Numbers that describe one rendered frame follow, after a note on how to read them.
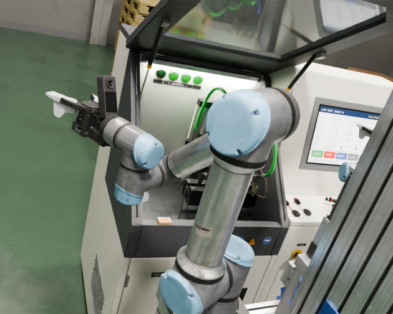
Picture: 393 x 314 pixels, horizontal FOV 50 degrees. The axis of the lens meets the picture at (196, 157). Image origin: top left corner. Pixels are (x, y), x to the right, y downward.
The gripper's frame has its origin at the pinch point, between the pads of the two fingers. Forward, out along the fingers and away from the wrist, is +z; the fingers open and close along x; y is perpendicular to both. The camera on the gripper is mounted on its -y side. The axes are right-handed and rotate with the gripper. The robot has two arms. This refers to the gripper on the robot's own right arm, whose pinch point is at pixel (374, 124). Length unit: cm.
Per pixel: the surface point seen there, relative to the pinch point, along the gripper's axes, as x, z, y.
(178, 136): -80, 26, 27
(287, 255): -24, -9, 64
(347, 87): -3.2, 32.5, -6.0
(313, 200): -11.4, 13.1, 46.5
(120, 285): -95, -35, 69
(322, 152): -10.1, 22.8, 25.0
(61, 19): -327, 598, 71
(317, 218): -13.2, -3.0, 46.3
